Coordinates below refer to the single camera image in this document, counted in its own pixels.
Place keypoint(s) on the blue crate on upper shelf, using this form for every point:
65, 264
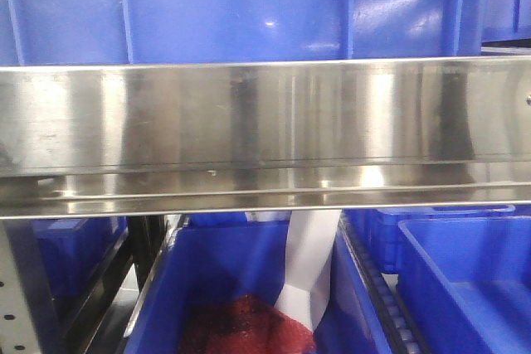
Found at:
50, 32

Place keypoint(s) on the blue bin with red mesh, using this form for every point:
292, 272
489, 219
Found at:
219, 264

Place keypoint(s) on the red mesh net bag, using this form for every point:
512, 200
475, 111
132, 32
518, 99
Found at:
245, 325

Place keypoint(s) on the black roller track divider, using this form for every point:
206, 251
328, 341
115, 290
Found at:
397, 329

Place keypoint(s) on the blue bin lower right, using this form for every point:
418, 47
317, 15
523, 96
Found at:
463, 272

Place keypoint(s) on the blue bin lower left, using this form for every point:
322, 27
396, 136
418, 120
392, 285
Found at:
72, 249

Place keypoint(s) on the stainless steel shelf rail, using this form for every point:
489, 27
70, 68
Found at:
101, 140

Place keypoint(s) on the grey perforated shelf post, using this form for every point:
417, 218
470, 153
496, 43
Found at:
28, 319

